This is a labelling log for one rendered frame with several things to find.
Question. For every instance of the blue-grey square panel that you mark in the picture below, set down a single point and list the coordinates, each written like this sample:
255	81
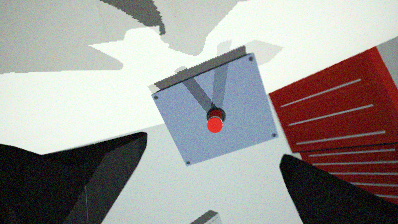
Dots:
236	89

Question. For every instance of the red peg with white band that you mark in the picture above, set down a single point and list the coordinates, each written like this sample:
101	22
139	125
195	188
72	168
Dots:
214	123

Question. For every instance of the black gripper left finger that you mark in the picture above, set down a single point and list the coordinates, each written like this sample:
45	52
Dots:
72	186

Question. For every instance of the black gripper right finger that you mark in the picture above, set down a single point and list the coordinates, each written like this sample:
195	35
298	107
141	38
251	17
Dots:
321	198

